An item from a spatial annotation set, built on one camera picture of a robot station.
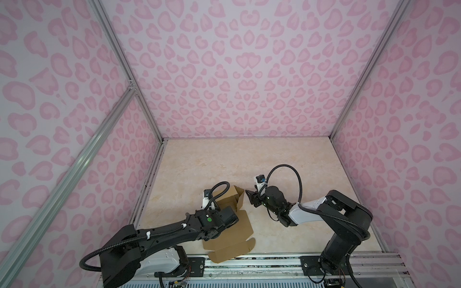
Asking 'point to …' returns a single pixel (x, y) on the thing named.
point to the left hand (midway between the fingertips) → (209, 206)
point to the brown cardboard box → (234, 240)
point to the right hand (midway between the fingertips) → (250, 189)
